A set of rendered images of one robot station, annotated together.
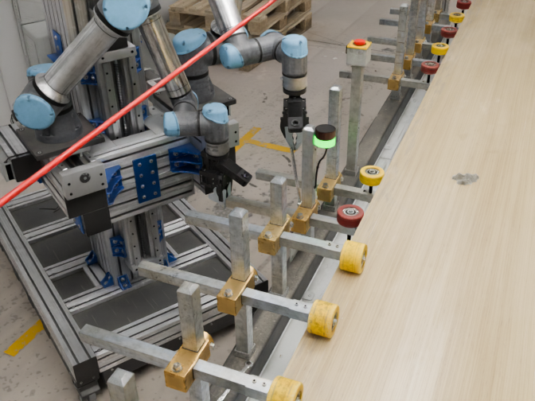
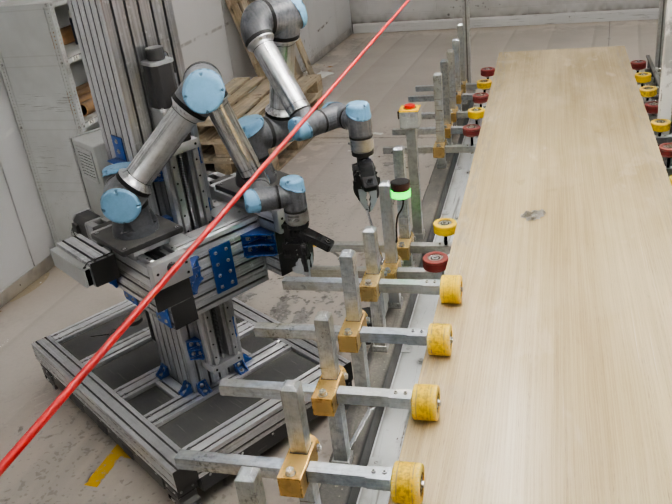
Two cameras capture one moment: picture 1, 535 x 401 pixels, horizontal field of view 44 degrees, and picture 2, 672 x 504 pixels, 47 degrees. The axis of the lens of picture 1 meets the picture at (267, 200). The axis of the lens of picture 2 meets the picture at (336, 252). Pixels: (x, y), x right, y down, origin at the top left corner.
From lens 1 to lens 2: 52 cm
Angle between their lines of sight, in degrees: 8
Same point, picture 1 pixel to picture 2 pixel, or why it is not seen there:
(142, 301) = (227, 403)
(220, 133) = (300, 202)
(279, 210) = (374, 258)
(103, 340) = (244, 387)
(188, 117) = (267, 191)
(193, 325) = (331, 352)
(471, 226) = (550, 251)
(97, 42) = (178, 129)
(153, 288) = not seen: hidden behind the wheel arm
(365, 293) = (470, 317)
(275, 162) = (323, 259)
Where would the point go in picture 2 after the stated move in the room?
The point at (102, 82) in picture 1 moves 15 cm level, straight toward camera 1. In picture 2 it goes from (169, 177) to (179, 190)
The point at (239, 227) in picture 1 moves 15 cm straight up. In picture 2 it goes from (350, 266) to (343, 212)
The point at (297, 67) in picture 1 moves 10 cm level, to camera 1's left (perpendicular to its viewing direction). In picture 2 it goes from (364, 129) to (332, 134)
